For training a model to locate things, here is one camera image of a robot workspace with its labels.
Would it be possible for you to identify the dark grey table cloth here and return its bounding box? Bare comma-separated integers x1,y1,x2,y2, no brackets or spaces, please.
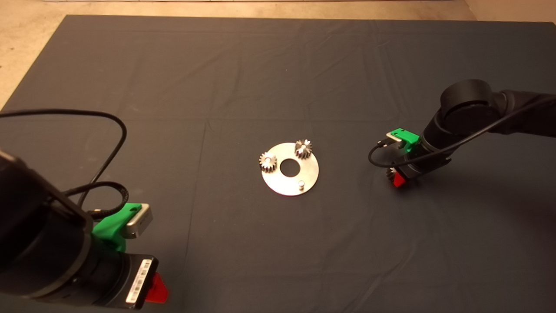
0,15,556,313

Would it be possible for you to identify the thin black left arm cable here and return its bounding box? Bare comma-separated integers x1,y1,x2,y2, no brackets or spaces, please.
0,109,128,207

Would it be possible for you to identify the green right camera mount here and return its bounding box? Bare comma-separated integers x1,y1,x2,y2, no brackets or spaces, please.
390,128,420,153

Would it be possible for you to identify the round metal carrier plate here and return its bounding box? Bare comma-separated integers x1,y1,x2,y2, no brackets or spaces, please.
261,143,320,197

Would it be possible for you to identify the green left camera mount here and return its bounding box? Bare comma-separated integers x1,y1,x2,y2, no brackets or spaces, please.
92,203,143,253

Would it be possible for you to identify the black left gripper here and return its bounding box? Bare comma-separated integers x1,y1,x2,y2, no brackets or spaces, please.
119,254,169,310

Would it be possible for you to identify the braided black left arm cable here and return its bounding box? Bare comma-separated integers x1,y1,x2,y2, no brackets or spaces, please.
64,181,130,220

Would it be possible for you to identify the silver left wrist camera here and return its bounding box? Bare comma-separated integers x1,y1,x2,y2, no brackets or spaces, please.
126,204,153,239

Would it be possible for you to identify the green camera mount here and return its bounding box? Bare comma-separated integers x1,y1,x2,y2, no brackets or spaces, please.
92,203,143,253
390,128,420,153

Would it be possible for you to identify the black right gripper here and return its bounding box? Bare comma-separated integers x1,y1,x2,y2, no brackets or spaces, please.
392,153,452,188

